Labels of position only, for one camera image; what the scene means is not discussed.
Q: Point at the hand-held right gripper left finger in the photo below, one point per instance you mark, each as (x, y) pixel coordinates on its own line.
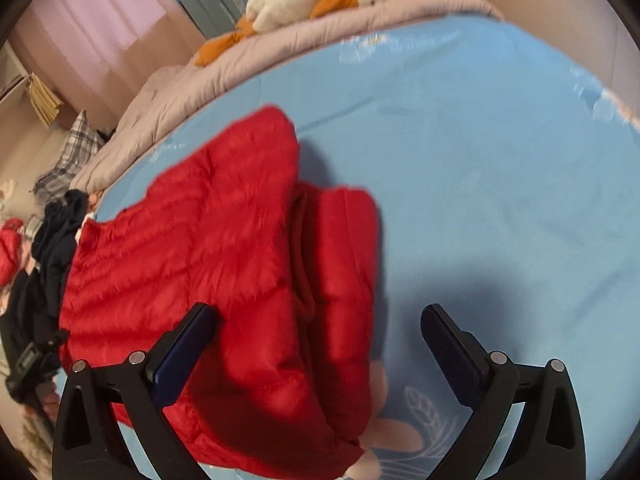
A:
(182, 355)

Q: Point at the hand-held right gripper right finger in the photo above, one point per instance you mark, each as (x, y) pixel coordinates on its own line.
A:
(450, 355)

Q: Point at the red puffer jacket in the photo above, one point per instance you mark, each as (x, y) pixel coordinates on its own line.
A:
(225, 240)

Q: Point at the dark navy clothes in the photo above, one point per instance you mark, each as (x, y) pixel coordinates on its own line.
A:
(50, 250)

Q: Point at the tan furry plush toy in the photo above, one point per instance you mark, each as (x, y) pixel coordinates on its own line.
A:
(37, 435)

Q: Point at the red garment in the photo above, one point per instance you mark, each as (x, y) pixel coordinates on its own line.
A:
(10, 252)

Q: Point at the blue floral bed sheet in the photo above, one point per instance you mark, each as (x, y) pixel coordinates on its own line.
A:
(500, 185)

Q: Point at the plaid pillow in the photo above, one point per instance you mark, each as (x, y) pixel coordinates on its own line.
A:
(75, 150)

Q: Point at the yellow hanging cloth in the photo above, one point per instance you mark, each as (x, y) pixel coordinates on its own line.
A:
(45, 100)

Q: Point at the white shelf unit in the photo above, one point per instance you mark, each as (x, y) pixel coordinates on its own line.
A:
(12, 77)

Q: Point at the grey quilt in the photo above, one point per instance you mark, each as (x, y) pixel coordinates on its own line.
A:
(300, 45)

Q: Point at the pink curtain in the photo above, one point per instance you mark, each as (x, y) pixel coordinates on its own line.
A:
(100, 15)

